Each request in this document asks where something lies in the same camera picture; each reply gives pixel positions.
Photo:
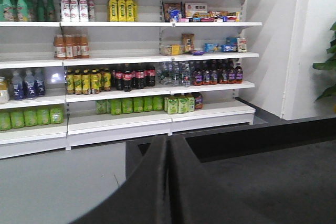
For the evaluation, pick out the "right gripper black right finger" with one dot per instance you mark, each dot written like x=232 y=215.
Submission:
x=195 y=196

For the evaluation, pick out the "green potted plant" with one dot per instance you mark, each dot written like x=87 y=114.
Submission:
x=329 y=64

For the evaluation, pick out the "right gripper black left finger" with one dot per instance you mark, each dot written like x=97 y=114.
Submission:
x=141 y=198

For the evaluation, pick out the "white store shelving unit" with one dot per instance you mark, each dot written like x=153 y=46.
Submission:
x=125 y=32

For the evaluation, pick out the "black wooden display stand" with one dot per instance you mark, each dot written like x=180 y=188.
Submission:
x=284 y=169

